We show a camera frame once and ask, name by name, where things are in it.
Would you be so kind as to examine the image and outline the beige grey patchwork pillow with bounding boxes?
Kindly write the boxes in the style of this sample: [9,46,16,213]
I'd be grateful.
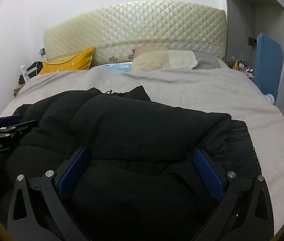
[131,46,229,71]

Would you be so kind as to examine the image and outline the cream quilted headboard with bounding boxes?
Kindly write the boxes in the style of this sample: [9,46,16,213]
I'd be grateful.
[43,1,227,66]

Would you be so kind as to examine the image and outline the wooden nightstand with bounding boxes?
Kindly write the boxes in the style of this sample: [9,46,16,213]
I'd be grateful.
[13,83,26,98]

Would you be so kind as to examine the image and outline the grey bed sheet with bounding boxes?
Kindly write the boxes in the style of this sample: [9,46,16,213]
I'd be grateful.
[2,68,284,231]

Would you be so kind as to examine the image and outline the grey white wardrobe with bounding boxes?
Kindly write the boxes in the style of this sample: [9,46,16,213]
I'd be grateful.
[225,0,284,115]

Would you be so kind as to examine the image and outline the wall socket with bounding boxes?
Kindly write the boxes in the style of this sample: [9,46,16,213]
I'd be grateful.
[248,37,257,47]
[39,48,46,55]

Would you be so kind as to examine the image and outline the wall socket right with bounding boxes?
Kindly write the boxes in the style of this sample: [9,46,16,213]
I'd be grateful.
[248,37,257,47]

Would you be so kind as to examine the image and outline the bottles on side shelf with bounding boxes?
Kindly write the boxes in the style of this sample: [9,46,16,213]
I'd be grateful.
[228,56,254,80]

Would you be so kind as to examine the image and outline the wall socket left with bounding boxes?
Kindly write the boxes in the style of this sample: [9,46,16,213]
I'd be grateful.
[39,48,46,55]

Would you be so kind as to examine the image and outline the light blue cloth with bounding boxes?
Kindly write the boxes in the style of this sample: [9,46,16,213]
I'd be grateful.
[90,62,132,72]

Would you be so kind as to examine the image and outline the yellow pillow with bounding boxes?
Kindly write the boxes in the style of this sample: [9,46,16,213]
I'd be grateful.
[38,47,95,75]

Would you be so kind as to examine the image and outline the black puffer jacket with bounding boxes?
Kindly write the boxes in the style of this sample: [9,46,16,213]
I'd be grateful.
[5,87,262,240]

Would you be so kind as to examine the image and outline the white spray bottle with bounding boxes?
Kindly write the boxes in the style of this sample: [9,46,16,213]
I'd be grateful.
[21,64,29,83]

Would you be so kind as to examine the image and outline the black bag on nightstand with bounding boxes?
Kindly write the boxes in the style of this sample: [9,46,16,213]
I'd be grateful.
[18,61,43,84]

